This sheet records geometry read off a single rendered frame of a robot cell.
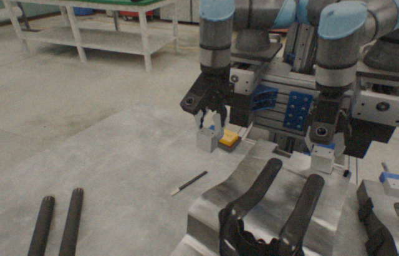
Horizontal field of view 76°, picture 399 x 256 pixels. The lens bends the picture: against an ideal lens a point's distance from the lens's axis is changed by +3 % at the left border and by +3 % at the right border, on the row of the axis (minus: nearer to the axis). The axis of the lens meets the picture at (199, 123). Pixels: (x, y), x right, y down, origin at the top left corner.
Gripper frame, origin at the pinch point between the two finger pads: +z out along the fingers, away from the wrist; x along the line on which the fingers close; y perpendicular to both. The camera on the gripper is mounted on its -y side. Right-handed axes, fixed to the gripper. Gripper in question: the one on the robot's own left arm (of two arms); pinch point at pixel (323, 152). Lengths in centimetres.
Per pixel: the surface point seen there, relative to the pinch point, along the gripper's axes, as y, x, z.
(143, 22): 171, 251, 16
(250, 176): -13.9, 13.9, 1.6
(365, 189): 1.7, -10.4, 10.7
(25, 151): -21, 221, 61
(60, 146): -32, 79, -2
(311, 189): -9.1, 0.1, 4.5
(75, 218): -47, 42, -5
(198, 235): -35.2, 15.4, -1.7
